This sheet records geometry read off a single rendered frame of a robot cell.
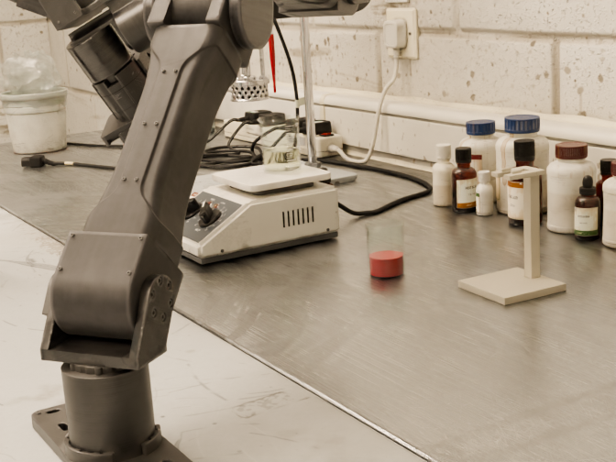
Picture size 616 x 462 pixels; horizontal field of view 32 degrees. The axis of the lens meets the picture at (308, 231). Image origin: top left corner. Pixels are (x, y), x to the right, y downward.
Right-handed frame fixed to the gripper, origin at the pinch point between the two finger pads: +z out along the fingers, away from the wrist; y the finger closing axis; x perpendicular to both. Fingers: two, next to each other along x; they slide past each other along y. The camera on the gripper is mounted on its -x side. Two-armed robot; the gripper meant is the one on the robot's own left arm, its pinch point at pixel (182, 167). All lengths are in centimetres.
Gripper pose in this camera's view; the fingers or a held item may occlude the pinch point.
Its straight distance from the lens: 129.5
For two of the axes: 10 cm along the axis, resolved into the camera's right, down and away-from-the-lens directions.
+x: 0.0, 5.1, -8.6
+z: 5.1, 7.4, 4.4
